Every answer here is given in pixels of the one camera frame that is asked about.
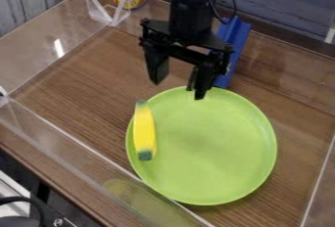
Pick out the yellow toy banana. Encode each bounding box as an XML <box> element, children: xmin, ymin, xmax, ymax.
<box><xmin>134</xmin><ymin>101</ymin><xmax>157</xmax><ymax>160</ymax></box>

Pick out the black device under table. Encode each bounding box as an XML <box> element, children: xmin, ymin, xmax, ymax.
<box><xmin>0</xmin><ymin>185</ymin><xmax>102</xmax><ymax>227</ymax></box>

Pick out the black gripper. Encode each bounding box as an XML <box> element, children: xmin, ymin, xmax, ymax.
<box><xmin>140</xmin><ymin>19</ymin><xmax>235</xmax><ymax>100</ymax></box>

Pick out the green round plate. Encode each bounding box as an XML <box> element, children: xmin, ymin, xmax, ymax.
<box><xmin>126</xmin><ymin>87</ymin><xmax>278</xmax><ymax>205</ymax></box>

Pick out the clear acrylic enclosure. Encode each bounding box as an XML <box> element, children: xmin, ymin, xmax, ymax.
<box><xmin>0</xmin><ymin>0</ymin><xmax>335</xmax><ymax>227</ymax></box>

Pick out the blue plastic block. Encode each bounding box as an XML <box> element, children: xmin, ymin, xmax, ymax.
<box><xmin>211</xmin><ymin>15</ymin><xmax>252</xmax><ymax>89</ymax></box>

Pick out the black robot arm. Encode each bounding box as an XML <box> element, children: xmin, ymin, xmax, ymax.
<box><xmin>140</xmin><ymin>0</ymin><xmax>235</xmax><ymax>100</ymax></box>

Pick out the black cable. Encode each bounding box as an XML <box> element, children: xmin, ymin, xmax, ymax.
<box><xmin>0</xmin><ymin>197</ymin><xmax>46</xmax><ymax>227</ymax></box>

